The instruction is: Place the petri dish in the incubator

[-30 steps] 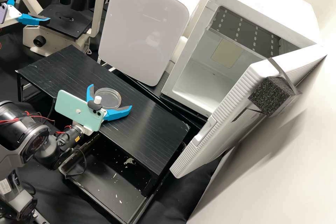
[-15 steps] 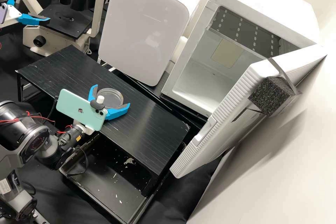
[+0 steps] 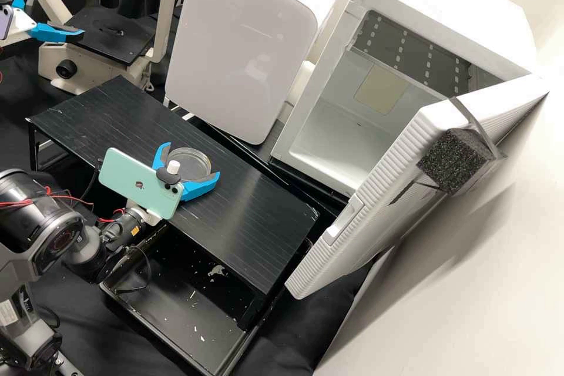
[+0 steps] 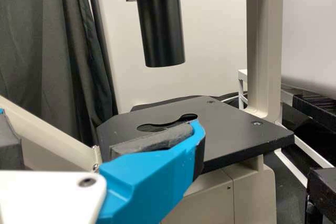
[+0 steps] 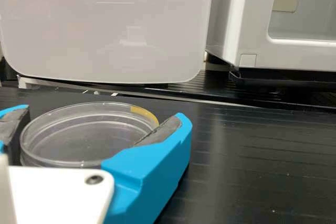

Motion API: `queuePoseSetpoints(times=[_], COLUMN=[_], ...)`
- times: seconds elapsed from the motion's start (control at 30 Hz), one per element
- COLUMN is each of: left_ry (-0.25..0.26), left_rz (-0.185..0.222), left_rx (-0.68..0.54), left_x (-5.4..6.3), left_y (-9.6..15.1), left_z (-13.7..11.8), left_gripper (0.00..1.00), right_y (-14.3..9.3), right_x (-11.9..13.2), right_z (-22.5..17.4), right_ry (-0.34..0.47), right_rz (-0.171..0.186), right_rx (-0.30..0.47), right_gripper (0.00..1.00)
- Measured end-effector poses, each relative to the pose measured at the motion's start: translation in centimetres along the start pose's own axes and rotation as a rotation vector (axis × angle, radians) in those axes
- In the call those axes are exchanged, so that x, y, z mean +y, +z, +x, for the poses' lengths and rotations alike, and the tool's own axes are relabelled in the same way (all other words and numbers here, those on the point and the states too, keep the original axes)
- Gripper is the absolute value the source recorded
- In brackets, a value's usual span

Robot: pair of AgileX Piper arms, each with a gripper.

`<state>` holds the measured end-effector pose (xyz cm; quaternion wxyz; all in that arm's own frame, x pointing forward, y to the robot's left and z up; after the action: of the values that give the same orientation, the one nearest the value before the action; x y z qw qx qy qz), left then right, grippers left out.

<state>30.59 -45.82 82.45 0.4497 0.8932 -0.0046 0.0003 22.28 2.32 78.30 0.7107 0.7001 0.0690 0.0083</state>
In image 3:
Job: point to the white box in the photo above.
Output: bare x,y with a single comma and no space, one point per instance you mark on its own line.
242,41

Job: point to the right wrist camera phone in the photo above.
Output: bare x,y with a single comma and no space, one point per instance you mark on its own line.
132,177

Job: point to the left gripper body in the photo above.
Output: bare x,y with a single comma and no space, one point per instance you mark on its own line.
21,25

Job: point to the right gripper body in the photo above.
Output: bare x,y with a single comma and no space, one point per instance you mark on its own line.
154,217

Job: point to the black tray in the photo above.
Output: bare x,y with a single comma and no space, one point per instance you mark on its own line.
176,318

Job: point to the left wrist camera phone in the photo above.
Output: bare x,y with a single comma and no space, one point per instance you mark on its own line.
3,23

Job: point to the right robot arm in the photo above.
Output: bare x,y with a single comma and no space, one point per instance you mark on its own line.
39,217

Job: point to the white incubator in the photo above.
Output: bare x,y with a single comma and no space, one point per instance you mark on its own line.
440,6

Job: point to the incubator door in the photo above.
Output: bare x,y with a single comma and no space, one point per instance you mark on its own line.
396,173

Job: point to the cream microscope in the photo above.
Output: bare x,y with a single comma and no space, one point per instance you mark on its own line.
88,69

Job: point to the petri dish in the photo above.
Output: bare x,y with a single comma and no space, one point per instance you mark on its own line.
196,164

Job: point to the black platform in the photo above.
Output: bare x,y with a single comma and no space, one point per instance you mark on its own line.
246,217

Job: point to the wrist camera phone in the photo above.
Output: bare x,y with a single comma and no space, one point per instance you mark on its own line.
132,177
3,23

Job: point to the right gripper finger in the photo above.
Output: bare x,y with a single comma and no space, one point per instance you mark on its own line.
196,190
157,158

